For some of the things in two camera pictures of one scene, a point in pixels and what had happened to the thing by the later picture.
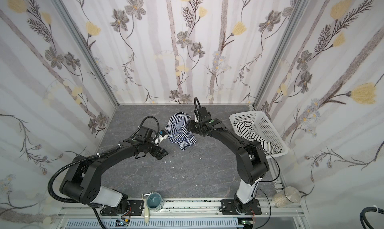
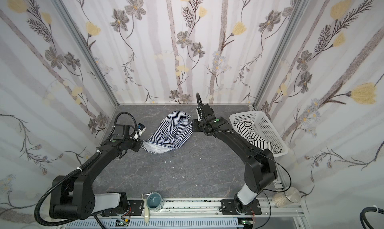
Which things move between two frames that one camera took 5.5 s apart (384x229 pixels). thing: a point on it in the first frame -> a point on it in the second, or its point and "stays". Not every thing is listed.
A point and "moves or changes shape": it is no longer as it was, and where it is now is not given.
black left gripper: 157,150 -> 137,145
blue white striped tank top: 177,131 moves or changes shape
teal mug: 154,202 stays
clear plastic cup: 284,197 stays
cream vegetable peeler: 146,213 stays
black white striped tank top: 244,128 stays
